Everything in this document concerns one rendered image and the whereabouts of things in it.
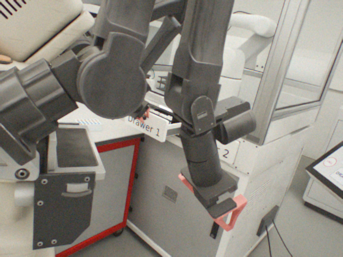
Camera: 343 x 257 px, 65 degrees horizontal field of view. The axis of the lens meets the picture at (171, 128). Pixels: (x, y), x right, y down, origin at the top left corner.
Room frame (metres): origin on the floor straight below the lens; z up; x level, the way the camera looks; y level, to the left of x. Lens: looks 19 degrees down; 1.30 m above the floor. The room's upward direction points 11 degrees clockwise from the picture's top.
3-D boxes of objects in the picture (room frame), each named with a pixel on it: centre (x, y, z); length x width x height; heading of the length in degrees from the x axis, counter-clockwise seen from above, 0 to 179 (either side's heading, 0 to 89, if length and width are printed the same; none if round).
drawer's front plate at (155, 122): (1.29, 0.14, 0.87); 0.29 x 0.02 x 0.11; 52
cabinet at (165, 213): (1.74, -0.27, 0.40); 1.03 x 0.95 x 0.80; 52
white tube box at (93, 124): (1.33, 0.44, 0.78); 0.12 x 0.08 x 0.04; 128
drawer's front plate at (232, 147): (1.19, -0.19, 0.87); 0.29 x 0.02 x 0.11; 52
